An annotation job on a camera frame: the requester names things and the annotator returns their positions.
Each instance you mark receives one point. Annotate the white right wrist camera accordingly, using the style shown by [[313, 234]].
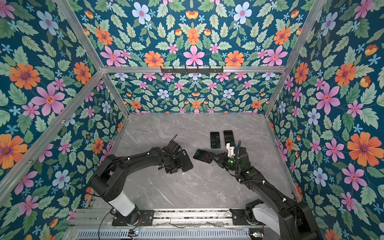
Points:
[[231, 150]]

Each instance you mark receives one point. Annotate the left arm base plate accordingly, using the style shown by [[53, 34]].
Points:
[[137, 217]]

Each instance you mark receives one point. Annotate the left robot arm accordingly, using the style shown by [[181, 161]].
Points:
[[109, 178]]

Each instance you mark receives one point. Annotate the aluminium front rail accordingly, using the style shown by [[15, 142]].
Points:
[[168, 217]]

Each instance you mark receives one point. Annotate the black phone case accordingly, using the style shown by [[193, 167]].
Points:
[[186, 162]]

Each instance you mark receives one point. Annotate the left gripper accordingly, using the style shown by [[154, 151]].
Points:
[[170, 170]]

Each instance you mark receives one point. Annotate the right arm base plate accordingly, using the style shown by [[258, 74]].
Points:
[[244, 218]]

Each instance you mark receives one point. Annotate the black phone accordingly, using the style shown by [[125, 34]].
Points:
[[229, 138], [204, 156], [215, 140]]

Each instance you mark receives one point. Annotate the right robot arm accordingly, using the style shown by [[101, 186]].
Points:
[[290, 219]]

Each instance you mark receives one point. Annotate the metal hook rail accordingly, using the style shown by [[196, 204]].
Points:
[[189, 70]]

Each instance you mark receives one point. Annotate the white ventilated cable duct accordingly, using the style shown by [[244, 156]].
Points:
[[164, 234]]

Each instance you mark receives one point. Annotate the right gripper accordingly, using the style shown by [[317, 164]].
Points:
[[221, 161]]

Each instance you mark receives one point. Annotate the pink phone case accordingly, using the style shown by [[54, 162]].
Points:
[[229, 138]]

